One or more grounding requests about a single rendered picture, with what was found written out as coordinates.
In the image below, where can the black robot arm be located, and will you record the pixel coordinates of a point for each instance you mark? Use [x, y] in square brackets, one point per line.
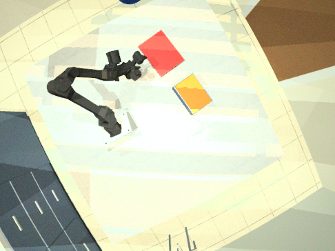
[61, 87]

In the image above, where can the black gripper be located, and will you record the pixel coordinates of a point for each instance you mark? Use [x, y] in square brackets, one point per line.
[138, 58]

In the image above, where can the red plastic lid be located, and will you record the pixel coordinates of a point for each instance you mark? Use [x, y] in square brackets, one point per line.
[161, 53]

